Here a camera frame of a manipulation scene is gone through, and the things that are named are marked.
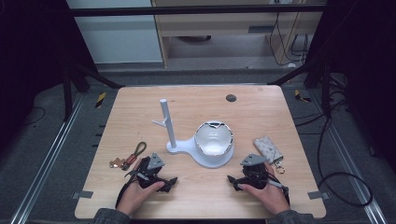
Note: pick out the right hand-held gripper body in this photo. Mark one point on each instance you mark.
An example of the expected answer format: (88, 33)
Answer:
(252, 159)

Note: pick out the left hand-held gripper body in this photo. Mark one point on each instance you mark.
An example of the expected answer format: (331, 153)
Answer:
(154, 162)

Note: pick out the white key stand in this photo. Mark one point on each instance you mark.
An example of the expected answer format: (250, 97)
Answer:
(169, 124)

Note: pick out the white bowl with silver rim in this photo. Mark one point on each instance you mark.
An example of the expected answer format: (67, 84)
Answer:
(213, 140)

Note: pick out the person's left hand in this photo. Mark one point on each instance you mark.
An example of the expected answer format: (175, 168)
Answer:
(137, 196)

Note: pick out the person's right hand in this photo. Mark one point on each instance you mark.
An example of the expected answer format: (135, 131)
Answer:
(267, 196)

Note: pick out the grey round table grommet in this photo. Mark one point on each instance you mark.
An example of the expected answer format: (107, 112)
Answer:
(231, 98)

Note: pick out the yellow black tape strip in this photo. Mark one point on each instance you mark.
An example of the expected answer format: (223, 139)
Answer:
(100, 100)
(300, 96)

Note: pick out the black stand legs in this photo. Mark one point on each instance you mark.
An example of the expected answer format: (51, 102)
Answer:
(67, 93)
(325, 87)

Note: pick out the white cabinet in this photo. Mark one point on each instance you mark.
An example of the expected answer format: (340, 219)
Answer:
(118, 37)

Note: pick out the wooden shelf unit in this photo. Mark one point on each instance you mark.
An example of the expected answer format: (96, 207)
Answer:
(224, 25)

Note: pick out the grey metal table bracket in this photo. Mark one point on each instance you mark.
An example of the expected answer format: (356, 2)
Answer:
(82, 194)
(318, 195)

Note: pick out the metal floor rail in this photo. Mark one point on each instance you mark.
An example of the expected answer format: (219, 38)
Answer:
(351, 161)
(46, 161)

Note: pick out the black horizontal frame bar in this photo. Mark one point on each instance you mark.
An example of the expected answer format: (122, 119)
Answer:
(186, 10)

